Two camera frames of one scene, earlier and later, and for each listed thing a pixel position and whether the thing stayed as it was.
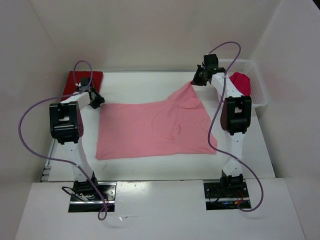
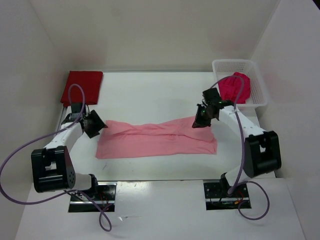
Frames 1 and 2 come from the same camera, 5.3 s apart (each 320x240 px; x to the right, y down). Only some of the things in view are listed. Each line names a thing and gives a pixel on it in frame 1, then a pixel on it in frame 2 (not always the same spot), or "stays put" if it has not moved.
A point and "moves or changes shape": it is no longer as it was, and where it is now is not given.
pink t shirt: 178,125 moves or changes shape
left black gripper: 100,99 to 99,124
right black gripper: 196,80 to 199,122
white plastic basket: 258,95 stays put
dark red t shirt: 73,80 stays put
